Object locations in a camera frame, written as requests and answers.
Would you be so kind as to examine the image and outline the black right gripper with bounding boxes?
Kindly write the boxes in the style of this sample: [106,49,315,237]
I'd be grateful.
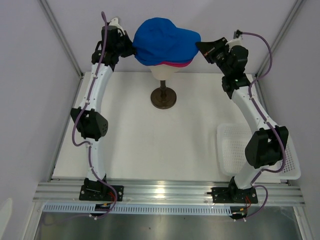
[196,38,232,76]

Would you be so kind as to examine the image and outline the blue cap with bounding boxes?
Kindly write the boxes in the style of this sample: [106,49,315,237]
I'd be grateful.
[133,17,201,61]
[135,54,191,67]

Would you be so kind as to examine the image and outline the cream mannequin head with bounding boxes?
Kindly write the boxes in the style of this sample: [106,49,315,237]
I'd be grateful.
[148,64,179,110]

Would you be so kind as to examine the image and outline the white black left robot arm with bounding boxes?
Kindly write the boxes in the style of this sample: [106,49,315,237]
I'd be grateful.
[70,23,135,201]

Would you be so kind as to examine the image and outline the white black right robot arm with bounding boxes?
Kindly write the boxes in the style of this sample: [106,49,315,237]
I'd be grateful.
[195,37,289,204]

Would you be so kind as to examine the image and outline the white plastic basket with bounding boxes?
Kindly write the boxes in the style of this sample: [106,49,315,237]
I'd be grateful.
[216,123,301,182]

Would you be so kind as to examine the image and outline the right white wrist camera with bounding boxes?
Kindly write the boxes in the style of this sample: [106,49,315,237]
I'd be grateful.
[226,29,243,49]

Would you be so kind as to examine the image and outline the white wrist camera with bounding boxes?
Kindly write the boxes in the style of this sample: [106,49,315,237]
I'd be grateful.
[108,16,125,36]
[226,29,243,49]

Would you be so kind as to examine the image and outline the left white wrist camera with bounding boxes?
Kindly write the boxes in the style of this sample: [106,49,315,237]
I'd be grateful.
[108,16,125,36]

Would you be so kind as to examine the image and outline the left aluminium frame post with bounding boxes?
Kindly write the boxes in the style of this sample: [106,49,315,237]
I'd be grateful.
[37,0,84,78]

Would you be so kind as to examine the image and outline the aluminium frame post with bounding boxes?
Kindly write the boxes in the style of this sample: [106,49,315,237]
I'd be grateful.
[37,0,84,78]
[254,0,307,77]

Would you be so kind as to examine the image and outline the right aluminium frame post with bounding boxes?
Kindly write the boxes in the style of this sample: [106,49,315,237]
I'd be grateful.
[254,0,307,77]

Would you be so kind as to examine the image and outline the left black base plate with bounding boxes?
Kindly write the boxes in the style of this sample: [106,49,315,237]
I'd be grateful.
[79,178,115,202]

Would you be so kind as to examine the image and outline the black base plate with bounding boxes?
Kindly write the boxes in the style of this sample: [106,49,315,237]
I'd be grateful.
[79,178,115,202]
[206,187,258,204]

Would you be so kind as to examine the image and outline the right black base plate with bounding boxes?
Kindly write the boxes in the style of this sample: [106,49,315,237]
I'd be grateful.
[206,187,258,204]

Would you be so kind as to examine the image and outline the aluminium mounting rail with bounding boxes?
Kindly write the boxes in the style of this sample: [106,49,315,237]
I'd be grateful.
[33,178,306,207]

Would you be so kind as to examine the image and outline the white slotted cable duct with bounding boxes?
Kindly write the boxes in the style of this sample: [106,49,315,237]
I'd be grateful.
[42,202,232,216]

